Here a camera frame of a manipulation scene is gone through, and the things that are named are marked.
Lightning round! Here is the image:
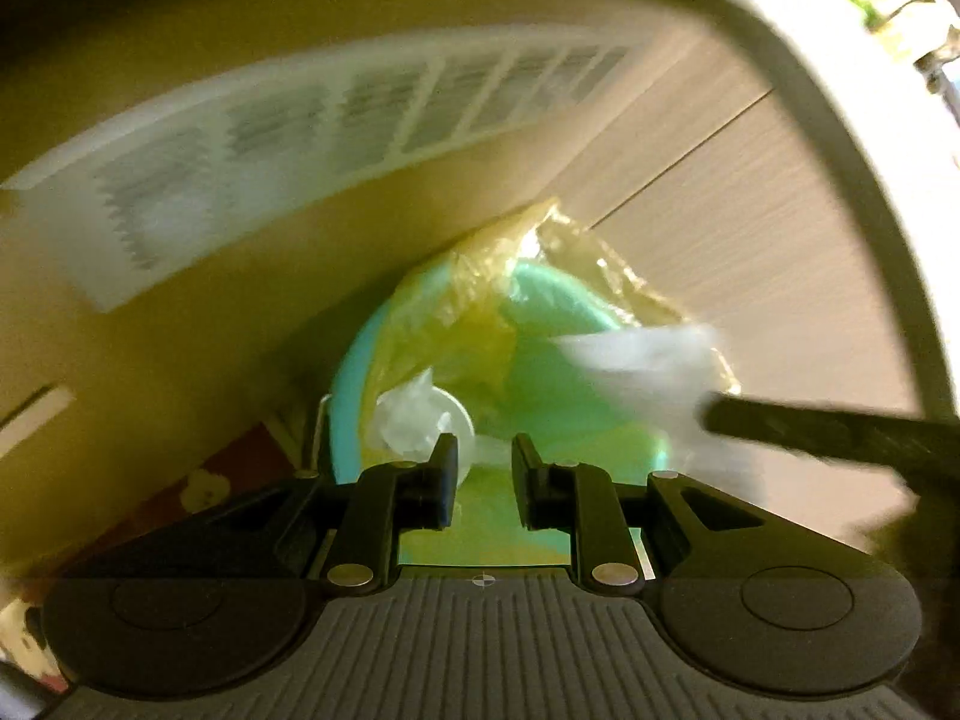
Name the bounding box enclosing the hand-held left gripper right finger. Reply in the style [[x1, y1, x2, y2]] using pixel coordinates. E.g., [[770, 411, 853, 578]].
[[510, 433, 773, 592]]

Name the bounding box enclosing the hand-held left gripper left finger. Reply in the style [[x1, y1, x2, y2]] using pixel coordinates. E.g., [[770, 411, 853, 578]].
[[195, 433, 460, 590]]

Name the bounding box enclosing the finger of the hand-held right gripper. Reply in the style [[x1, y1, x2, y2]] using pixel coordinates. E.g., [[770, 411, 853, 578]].
[[697, 394, 960, 467]]

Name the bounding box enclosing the teal trash bin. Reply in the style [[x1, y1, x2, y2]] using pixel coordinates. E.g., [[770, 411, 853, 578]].
[[326, 255, 676, 567]]

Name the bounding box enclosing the yellow trash bag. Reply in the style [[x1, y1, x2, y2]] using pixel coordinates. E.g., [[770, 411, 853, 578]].
[[360, 199, 740, 563]]

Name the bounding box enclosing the white tissue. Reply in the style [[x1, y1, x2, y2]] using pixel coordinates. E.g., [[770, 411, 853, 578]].
[[551, 324, 725, 458]]

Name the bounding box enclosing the white cabinet vent grille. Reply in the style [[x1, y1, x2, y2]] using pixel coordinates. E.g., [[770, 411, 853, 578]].
[[0, 22, 638, 314]]

